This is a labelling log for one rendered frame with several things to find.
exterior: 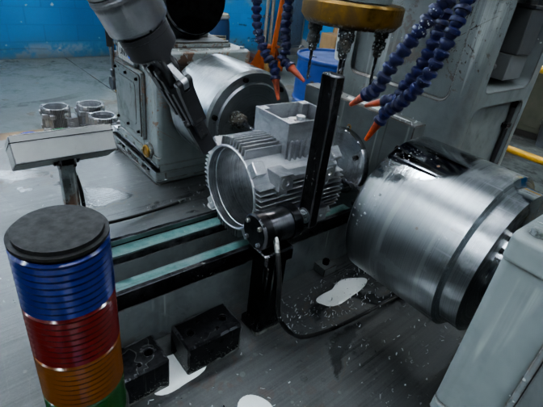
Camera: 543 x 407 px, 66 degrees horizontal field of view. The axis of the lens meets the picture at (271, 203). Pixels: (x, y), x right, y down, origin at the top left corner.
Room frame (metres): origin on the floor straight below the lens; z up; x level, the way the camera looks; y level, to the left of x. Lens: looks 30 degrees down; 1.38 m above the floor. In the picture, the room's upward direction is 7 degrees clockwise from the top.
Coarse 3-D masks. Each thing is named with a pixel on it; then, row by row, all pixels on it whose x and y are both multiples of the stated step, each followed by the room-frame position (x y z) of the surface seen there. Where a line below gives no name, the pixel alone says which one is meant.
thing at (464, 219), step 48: (432, 144) 0.61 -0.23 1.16; (384, 192) 0.54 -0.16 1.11; (432, 192) 0.51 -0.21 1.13; (480, 192) 0.49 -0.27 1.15; (528, 192) 0.50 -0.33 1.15; (384, 240) 0.50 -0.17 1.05; (432, 240) 0.46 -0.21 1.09; (480, 240) 0.44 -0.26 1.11; (432, 288) 0.44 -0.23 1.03; (480, 288) 0.45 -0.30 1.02
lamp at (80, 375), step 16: (112, 352) 0.21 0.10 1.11; (48, 368) 0.18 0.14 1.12; (64, 368) 0.18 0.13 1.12; (80, 368) 0.19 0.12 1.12; (96, 368) 0.19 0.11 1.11; (112, 368) 0.20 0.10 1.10; (48, 384) 0.18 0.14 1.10; (64, 384) 0.18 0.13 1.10; (80, 384) 0.19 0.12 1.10; (96, 384) 0.19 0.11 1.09; (112, 384) 0.20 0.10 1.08; (48, 400) 0.19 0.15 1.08; (64, 400) 0.18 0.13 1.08; (80, 400) 0.19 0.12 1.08; (96, 400) 0.19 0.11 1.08
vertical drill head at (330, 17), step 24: (312, 0) 0.77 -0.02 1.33; (336, 0) 0.76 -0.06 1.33; (360, 0) 0.76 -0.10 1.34; (384, 0) 0.77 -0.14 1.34; (312, 24) 0.81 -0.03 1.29; (336, 24) 0.74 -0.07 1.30; (360, 24) 0.73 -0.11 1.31; (384, 24) 0.75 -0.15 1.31; (312, 48) 0.81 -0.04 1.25; (336, 48) 0.76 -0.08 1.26; (384, 48) 0.82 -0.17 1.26
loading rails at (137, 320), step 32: (160, 224) 0.65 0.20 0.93; (192, 224) 0.68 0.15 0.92; (320, 224) 0.73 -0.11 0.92; (128, 256) 0.56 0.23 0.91; (160, 256) 0.60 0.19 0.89; (192, 256) 0.58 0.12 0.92; (224, 256) 0.58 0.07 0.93; (320, 256) 0.75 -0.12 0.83; (128, 288) 0.47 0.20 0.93; (160, 288) 0.50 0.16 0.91; (192, 288) 0.54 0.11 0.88; (224, 288) 0.58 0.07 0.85; (128, 320) 0.46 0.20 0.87; (160, 320) 0.49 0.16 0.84
